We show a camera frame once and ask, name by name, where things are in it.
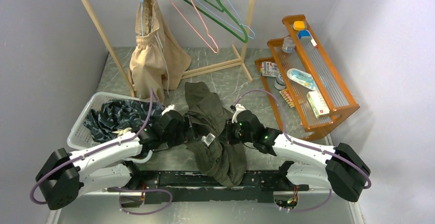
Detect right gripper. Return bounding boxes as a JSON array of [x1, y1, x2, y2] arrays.
[[217, 118, 255, 145]]

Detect olive green shorts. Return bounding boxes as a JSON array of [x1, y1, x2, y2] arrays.
[[184, 82, 247, 188]]

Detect beige shorts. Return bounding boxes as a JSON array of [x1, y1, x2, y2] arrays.
[[129, 0, 192, 102]]

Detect light blue wire hanger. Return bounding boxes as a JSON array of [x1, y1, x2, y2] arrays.
[[183, 0, 256, 40]]

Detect white plastic laundry basket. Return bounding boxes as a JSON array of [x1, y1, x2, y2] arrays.
[[67, 92, 165, 150]]

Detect green hanger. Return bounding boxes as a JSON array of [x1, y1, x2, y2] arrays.
[[174, 0, 249, 44]]

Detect pink wire hanger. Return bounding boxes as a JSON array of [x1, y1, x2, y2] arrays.
[[159, 0, 220, 54]]

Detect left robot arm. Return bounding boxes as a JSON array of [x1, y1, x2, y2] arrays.
[[30, 110, 197, 210]]

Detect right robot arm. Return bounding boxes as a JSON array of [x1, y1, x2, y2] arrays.
[[226, 110, 371, 202]]

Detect crayon pack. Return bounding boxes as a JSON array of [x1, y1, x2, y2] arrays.
[[279, 89, 295, 108]]

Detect round tin can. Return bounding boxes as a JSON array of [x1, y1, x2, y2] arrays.
[[274, 74, 286, 91]]

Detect colourful snack packet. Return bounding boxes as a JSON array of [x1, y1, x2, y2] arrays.
[[260, 61, 280, 77]]

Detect orange wooden shelf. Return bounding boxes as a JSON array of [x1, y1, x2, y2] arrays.
[[255, 14, 360, 141]]

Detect light blue oval package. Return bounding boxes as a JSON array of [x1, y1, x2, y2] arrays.
[[287, 68, 319, 91]]

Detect white red box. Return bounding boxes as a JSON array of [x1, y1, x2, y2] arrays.
[[306, 91, 330, 118]]

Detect clear plastic jar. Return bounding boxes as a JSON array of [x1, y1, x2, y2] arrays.
[[282, 36, 295, 54]]

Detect blue white box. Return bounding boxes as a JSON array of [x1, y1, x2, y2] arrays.
[[298, 30, 318, 48]]

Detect yellow sponge block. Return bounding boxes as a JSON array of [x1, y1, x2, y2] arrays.
[[292, 21, 307, 31]]

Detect wooden clothes rack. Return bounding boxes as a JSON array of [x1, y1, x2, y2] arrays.
[[81, 0, 255, 97]]

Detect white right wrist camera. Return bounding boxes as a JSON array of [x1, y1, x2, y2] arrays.
[[230, 104, 246, 123]]

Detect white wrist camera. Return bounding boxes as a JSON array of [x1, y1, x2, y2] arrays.
[[230, 104, 246, 123], [161, 104, 175, 115]]

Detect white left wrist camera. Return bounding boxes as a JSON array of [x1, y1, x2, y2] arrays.
[[161, 104, 175, 115]]

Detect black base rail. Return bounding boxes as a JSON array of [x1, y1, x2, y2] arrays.
[[128, 170, 309, 203]]

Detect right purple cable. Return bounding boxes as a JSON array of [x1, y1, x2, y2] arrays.
[[234, 89, 372, 190]]

